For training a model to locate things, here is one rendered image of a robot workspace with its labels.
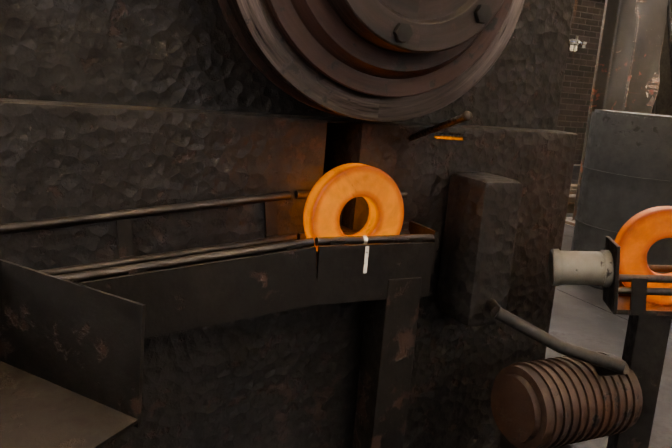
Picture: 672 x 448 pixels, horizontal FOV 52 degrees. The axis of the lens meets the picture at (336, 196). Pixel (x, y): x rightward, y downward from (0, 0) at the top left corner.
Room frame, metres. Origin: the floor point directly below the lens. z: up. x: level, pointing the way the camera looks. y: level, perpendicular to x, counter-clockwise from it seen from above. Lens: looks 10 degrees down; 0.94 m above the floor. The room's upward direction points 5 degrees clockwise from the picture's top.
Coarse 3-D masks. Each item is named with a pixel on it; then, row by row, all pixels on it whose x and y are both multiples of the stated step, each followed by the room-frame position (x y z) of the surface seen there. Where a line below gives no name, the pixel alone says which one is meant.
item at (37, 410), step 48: (0, 288) 0.68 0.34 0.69; (48, 288) 0.65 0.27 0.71; (0, 336) 0.68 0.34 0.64; (48, 336) 0.64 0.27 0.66; (96, 336) 0.61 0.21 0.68; (0, 384) 0.63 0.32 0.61; (48, 384) 0.64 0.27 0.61; (96, 384) 0.61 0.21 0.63; (0, 432) 0.56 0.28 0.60; (48, 432) 0.56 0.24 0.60; (96, 432) 0.56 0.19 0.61
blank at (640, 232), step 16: (656, 208) 1.05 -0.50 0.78; (624, 224) 1.07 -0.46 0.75; (640, 224) 1.04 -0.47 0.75; (656, 224) 1.03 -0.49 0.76; (624, 240) 1.04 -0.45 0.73; (640, 240) 1.04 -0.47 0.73; (656, 240) 1.03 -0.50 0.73; (624, 256) 1.04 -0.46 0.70; (640, 256) 1.04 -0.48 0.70; (624, 272) 1.04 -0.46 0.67; (640, 272) 1.04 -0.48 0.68; (656, 304) 1.03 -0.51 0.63
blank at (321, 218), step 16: (336, 176) 0.96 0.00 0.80; (352, 176) 0.97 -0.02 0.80; (368, 176) 0.98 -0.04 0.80; (384, 176) 0.99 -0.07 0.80; (320, 192) 0.95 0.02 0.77; (336, 192) 0.96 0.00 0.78; (352, 192) 0.97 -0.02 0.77; (368, 192) 0.98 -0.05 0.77; (384, 192) 0.99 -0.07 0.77; (400, 192) 1.01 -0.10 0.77; (304, 208) 0.96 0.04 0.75; (320, 208) 0.94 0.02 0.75; (336, 208) 0.96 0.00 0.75; (384, 208) 0.99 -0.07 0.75; (400, 208) 1.01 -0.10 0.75; (304, 224) 0.96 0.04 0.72; (320, 224) 0.94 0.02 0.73; (336, 224) 0.96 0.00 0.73; (368, 224) 1.01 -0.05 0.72; (384, 224) 1.00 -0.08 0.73; (400, 224) 1.01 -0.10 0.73
